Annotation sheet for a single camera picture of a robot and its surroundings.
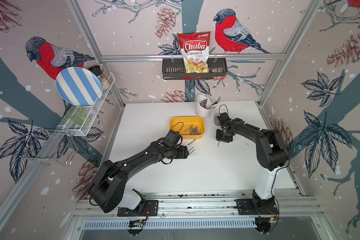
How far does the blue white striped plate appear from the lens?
684 millimetres

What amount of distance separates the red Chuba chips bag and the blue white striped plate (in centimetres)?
51

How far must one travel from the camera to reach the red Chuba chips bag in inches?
31.8
